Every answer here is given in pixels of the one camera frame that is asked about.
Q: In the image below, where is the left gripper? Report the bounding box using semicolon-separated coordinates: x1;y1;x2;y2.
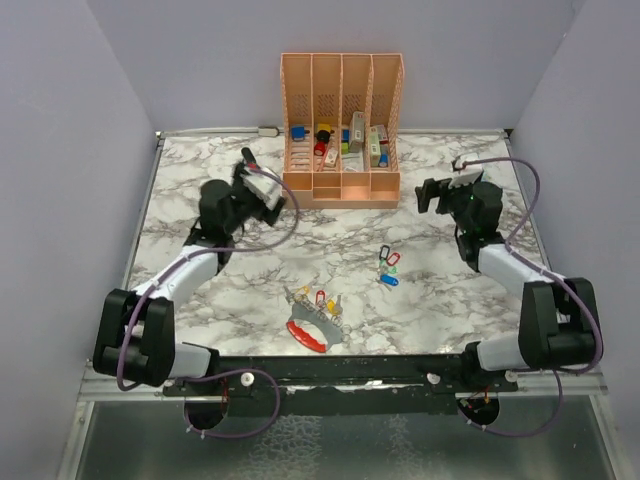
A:
225;163;287;235

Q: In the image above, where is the white plug at wall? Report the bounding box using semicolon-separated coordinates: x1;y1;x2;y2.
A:
257;126;280;138

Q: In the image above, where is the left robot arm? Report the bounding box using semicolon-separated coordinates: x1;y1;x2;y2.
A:
93;162;286;395

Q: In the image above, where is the silver key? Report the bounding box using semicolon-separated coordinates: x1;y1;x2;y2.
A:
332;295;343;316

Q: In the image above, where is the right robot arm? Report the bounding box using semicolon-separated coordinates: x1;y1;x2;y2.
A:
415;179;602;391

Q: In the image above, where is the peach desk organizer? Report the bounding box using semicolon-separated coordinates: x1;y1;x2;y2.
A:
280;53;404;209

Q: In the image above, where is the blue cube in organizer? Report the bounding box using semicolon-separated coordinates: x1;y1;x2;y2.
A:
290;125;309;142

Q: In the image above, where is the blue stapler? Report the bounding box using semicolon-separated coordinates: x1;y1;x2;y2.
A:
241;147;257;169

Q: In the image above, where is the aluminium rail frame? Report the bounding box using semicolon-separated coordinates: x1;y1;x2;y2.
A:
62;132;628;479

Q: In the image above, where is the black red bottle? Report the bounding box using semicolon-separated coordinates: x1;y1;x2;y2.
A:
313;129;331;156

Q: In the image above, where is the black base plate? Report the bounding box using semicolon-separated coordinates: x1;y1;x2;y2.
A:
99;324;581;417

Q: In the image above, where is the blue key tag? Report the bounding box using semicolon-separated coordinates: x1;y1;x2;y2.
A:
380;274;399;287

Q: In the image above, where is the white red box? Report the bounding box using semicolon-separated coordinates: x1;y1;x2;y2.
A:
369;124;389;168

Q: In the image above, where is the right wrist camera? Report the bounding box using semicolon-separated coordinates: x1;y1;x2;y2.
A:
448;153;484;189

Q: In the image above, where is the grey green box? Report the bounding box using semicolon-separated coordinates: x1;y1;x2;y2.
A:
348;111;365;153

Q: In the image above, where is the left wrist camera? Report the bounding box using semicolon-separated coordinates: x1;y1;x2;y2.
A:
243;167;282;211

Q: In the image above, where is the metal key holder red handle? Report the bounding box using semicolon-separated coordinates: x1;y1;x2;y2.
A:
284;286;351;354

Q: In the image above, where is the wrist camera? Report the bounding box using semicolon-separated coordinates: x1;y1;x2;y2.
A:
448;153;484;189
243;167;282;211

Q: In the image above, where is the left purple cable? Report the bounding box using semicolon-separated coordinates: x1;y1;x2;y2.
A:
115;167;301;440

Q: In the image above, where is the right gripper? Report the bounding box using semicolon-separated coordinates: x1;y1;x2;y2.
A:
416;178;477;234

